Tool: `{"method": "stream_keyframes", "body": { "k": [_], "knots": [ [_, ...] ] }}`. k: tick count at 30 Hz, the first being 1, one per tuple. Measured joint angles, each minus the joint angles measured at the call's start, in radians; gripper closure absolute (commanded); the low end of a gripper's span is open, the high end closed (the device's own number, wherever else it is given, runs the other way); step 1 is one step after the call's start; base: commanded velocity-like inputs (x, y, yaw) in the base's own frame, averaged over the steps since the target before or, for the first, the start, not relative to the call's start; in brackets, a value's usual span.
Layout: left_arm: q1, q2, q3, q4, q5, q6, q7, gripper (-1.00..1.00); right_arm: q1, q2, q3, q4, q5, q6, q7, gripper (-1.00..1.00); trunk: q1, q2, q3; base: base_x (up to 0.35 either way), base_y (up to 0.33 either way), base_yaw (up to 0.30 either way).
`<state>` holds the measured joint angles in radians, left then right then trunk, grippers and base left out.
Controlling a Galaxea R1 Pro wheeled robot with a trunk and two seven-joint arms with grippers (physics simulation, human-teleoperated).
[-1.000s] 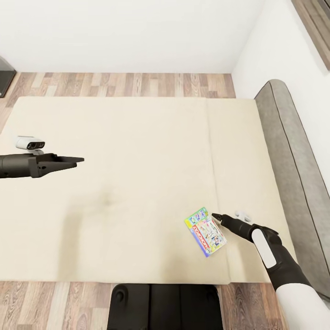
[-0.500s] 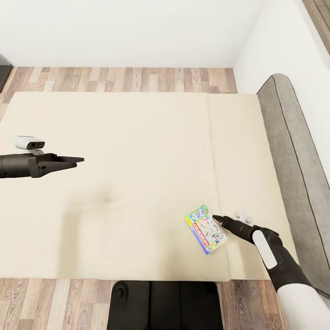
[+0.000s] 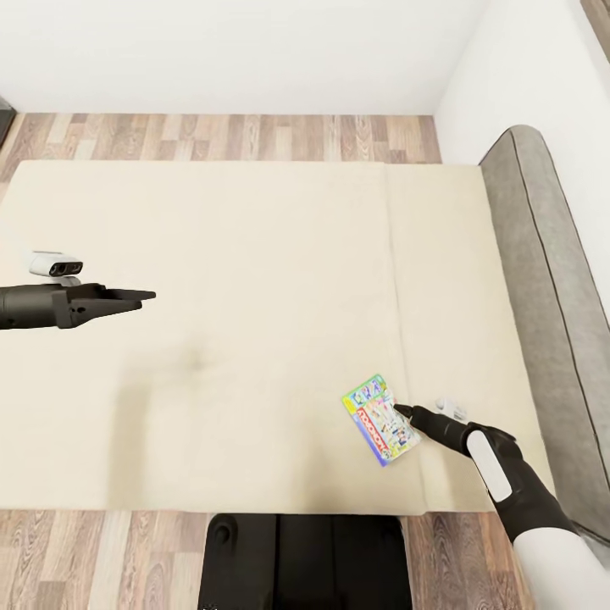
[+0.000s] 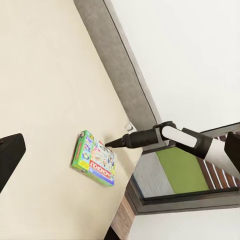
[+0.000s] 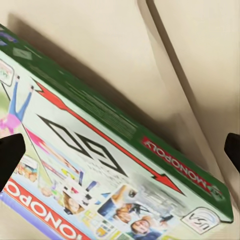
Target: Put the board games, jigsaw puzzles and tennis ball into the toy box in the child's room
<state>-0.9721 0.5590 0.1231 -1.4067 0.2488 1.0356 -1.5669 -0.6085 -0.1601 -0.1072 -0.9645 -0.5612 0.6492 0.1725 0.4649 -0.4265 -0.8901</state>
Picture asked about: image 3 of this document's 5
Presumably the board game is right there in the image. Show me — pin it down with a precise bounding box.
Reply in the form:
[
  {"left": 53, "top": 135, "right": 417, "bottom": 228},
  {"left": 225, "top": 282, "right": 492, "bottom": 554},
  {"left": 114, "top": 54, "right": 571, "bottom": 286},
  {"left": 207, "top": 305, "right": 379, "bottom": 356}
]
[{"left": 341, "top": 374, "right": 420, "bottom": 468}]

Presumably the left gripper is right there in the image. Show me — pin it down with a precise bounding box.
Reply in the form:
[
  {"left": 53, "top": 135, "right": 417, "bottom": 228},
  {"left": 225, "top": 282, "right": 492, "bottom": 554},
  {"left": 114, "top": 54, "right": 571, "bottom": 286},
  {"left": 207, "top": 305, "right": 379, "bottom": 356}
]
[{"left": 3, "top": 282, "right": 156, "bottom": 330}]

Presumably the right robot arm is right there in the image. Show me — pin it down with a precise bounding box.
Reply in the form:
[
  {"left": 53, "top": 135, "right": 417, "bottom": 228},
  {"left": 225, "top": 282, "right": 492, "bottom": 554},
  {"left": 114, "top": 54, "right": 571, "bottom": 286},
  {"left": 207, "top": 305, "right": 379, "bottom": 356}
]
[{"left": 394, "top": 396, "right": 610, "bottom": 610}]

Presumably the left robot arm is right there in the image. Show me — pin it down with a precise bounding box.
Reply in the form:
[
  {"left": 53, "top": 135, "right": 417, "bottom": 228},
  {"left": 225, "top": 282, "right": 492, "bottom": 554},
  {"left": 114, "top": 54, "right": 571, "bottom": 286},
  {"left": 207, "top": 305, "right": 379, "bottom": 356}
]
[{"left": 0, "top": 251, "right": 156, "bottom": 330}]

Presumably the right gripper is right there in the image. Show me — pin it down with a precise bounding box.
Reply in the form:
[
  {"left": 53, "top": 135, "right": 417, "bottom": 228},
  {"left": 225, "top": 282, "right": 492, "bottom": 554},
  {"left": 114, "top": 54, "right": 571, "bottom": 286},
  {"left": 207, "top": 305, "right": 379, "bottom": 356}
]
[{"left": 394, "top": 404, "right": 457, "bottom": 448}]

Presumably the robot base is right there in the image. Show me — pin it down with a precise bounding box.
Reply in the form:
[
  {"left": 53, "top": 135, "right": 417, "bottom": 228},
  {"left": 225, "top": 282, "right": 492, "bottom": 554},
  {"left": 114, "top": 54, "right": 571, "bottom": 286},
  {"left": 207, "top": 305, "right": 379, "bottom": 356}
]
[{"left": 197, "top": 513, "right": 413, "bottom": 610}]

